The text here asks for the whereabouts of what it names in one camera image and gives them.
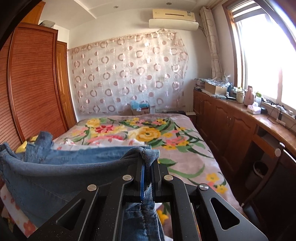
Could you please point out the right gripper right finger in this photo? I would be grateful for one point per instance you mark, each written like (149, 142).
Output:
(159, 193)

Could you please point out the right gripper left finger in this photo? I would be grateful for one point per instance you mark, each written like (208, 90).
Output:
(134, 190)

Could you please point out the blue denim jeans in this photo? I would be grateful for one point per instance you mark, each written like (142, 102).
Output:
(81, 180)

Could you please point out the flower patterned pink blanket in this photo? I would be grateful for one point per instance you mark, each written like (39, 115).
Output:
(181, 147)

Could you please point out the cardboard box with blue items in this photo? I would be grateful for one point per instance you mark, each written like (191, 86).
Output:
(140, 108)

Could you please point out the long wooden cabinet counter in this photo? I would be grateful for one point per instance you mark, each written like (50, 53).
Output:
(237, 138)

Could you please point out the circle patterned sheer curtain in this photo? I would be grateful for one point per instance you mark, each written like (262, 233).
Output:
(109, 75)

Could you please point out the cardboard box on counter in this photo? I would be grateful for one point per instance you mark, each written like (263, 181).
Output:
(213, 89)

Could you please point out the white jar on counter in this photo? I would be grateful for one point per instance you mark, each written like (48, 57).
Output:
(240, 96)

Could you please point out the white tissue pack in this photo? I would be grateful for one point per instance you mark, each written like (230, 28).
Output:
(254, 108)

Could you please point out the floral bed sheet mattress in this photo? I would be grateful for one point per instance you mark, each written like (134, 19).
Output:
(16, 208)

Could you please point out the pink bottle on counter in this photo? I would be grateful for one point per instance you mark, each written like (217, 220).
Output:
(249, 96)

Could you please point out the wooden louvered wardrobe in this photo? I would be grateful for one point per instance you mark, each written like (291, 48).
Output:
(35, 89)

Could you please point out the beige side window curtain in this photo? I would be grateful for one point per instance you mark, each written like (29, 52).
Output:
(212, 39)

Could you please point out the wooden framed window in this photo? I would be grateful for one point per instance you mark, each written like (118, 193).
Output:
(264, 50)

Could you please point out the white wall air conditioner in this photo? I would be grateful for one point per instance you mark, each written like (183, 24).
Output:
(173, 19)

